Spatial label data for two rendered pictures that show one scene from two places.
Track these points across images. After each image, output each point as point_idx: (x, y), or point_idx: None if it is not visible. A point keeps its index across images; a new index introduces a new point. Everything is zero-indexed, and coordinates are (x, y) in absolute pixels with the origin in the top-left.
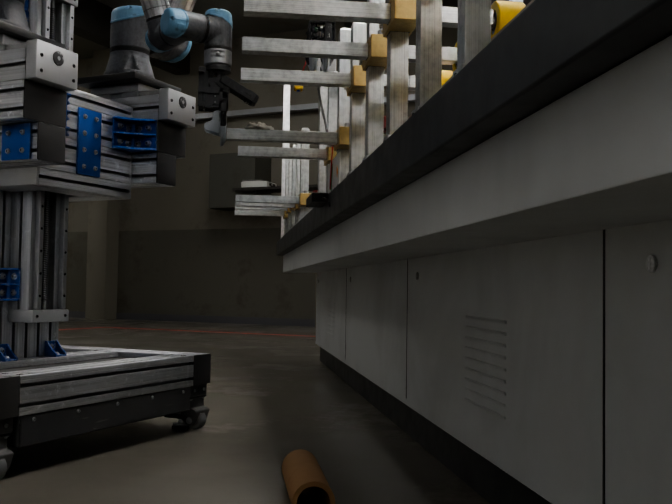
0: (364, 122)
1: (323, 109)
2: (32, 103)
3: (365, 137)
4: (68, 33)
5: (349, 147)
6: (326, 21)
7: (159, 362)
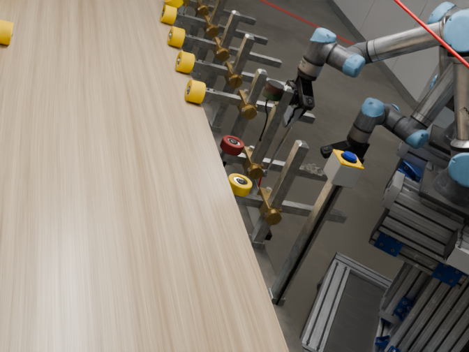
0: (233, 126)
1: (277, 148)
2: (400, 159)
3: (222, 117)
4: None
5: None
6: (293, 81)
7: (310, 320)
